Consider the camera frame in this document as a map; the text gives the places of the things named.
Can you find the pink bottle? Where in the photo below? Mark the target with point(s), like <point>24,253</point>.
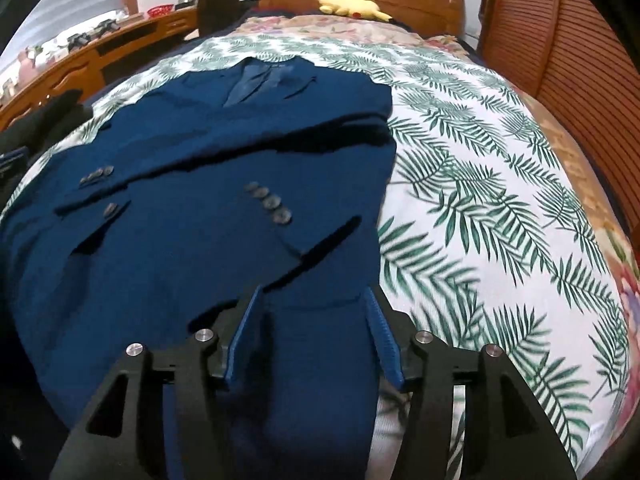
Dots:
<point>27,62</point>

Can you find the yellow plush toy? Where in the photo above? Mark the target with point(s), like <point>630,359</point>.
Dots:
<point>345,4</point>

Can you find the black clothes pile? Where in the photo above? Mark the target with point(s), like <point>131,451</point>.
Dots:
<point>55,115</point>

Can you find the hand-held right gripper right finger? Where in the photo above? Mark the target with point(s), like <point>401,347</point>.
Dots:
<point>385,340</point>

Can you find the wooden louvered wardrobe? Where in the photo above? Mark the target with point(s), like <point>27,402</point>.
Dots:
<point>575,50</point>

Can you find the navy blue suit jacket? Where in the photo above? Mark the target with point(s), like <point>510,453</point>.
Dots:
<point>200,185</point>

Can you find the wooden bed headboard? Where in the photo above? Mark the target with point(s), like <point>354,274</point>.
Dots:
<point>425,0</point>

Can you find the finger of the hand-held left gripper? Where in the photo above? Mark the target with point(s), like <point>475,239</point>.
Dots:
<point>12,160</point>

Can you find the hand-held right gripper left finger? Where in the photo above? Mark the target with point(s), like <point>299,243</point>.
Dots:
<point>241,340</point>

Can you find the wooden desk with cabinets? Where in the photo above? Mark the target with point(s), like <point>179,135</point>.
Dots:
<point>115,45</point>

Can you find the red basket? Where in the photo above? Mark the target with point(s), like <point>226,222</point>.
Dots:
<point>160,11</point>

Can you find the dark chair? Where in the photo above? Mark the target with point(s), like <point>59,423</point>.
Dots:
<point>220,7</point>

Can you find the bed with leaf-print cover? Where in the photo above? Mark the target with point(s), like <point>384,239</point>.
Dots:
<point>475,185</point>

